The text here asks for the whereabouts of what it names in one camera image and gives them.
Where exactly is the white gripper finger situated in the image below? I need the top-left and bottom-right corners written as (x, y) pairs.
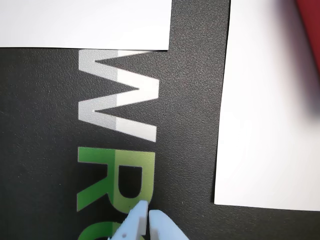
top-left (107, 200), bottom-right (150, 240)
top-left (148, 209), bottom-right (191, 240)

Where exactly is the red paper box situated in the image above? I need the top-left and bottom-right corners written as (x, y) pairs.
top-left (293, 0), bottom-right (320, 78)

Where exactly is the white paper marked HOME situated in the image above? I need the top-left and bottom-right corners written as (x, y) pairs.
top-left (214, 0), bottom-right (320, 212)

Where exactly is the black mat with lettering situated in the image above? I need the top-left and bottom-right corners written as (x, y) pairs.
top-left (0, 0), bottom-right (320, 240)

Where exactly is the white paper marked 1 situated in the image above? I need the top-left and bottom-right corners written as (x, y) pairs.
top-left (0, 0), bottom-right (173, 51)

